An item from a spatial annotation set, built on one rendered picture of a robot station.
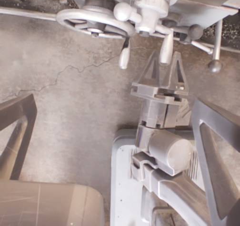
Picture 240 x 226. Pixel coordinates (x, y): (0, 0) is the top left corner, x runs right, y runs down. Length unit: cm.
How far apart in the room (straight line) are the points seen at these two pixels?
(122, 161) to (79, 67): 59
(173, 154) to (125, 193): 80
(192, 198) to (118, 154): 71
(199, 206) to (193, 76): 101
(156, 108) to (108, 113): 87
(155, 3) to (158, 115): 20
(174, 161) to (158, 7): 26
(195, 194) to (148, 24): 30
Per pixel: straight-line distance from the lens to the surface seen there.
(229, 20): 99
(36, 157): 146
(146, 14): 39
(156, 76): 48
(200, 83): 134
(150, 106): 42
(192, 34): 50
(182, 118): 50
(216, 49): 67
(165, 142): 38
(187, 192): 41
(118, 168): 109
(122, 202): 118
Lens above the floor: 126
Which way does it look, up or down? 82 degrees down
